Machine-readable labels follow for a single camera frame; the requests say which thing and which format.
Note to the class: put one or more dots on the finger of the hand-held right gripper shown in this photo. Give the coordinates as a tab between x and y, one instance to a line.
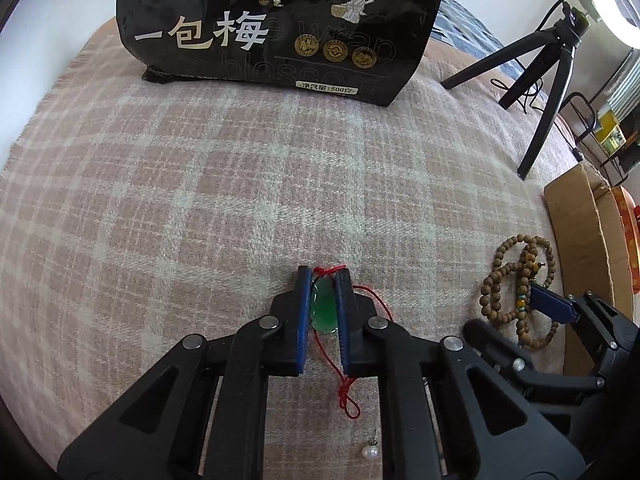
492	342
550	304

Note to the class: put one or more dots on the cardboard box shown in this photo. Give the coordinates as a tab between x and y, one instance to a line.
580	220

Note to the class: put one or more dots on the pearl earring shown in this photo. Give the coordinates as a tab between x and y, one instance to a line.
368	452

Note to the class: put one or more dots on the yellow green box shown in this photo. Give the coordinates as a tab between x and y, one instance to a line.
611	135

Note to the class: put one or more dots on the pink plaid blanket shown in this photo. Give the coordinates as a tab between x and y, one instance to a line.
175	200

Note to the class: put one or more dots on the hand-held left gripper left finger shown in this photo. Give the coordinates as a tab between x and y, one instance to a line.
302	310

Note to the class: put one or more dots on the black printed bag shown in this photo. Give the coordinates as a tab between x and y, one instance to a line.
280	25

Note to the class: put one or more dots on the blue patterned cloth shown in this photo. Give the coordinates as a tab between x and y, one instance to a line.
462	22

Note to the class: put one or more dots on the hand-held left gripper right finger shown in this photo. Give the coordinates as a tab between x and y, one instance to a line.
343	310

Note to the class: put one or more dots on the black tripod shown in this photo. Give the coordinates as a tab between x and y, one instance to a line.
552	60

